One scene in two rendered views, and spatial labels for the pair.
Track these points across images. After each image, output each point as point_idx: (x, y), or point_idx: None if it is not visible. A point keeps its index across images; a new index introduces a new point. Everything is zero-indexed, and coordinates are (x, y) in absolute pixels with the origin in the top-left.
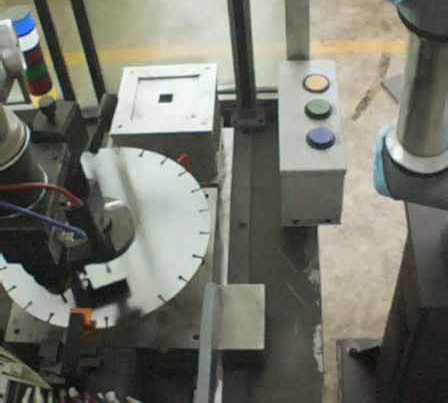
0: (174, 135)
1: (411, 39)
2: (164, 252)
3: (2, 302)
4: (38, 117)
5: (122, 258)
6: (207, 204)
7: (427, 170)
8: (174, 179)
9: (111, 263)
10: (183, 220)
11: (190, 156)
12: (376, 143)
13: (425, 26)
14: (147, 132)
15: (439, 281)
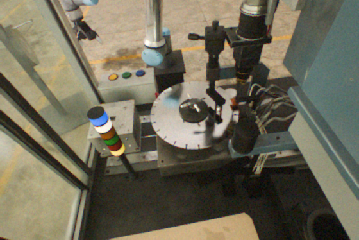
0: (134, 111)
1: None
2: (199, 90)
3: (207, 189)
4: (217, 31)
5: (204, 100)
6: (177, 84)
7: (165, 40)
8: (166, 94)
9: (207, 102)
10: (185, 88)
11: (136, 117)
12: (152, 51)
13: None
14: (133, 119)
15: (177, 68)
